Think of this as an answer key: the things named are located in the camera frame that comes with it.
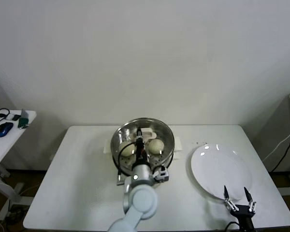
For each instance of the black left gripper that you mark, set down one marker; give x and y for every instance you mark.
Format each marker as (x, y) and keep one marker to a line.
(140, 152)

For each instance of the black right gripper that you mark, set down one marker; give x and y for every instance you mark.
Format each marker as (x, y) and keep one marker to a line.
(244, 215)

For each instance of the white steamed baozi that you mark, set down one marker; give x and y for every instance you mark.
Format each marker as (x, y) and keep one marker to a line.
(156, 146)
(125, 149)

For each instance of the glass pot lid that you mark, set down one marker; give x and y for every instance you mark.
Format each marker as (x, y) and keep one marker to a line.
(159, 130)

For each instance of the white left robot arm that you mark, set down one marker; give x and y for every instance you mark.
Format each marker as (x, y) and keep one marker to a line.
(140, 200)

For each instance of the steel steamer basket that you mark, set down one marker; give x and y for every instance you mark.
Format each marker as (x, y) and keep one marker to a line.
(169, 154)

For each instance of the white round plate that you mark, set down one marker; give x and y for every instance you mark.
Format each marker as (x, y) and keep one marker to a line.
(215, 169)

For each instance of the green handheld device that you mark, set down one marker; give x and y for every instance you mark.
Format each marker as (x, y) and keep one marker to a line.
(23, 122)

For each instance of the white side table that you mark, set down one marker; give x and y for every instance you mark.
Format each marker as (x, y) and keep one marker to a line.
(12, 145)

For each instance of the blue computer mouse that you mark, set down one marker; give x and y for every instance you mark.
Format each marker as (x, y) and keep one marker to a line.
(3, 129)

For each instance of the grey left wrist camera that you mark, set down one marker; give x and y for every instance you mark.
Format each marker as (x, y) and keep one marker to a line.
(162, 174)

